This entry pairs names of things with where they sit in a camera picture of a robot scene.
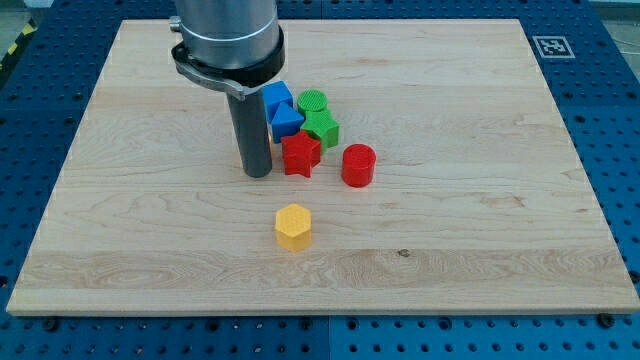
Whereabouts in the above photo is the green cylinder block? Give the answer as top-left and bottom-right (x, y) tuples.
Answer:
(297, 89), (328, 116)

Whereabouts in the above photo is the green star block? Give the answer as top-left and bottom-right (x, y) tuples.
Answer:
(301, 109), (340, 154)

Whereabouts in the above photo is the red cylinder block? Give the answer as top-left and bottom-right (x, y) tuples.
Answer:
(341, 143), (377, 188)

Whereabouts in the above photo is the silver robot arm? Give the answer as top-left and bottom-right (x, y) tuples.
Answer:
(171, 0), (285, 101)

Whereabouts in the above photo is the red star block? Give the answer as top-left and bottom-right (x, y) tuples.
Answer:
(282, 130), (321, 178)

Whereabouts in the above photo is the blue cube block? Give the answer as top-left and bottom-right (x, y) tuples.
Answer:
(262, 81), (293, 123)

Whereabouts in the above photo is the blue triangle block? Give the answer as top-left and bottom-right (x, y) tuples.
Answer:
(271, 103), (305, 144)

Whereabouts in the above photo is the yellow hexagon block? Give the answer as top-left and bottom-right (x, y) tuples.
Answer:
(275, 203), (312, 252)

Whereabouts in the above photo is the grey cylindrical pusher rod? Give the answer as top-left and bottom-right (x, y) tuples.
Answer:
(227, 90), (272, 178)

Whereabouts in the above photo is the white fiducial marker tag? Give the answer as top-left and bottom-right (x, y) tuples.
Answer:
(532, 35), (575, 59)

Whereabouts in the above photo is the wooden board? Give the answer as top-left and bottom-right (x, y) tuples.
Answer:
(7, 19), (639, 316)

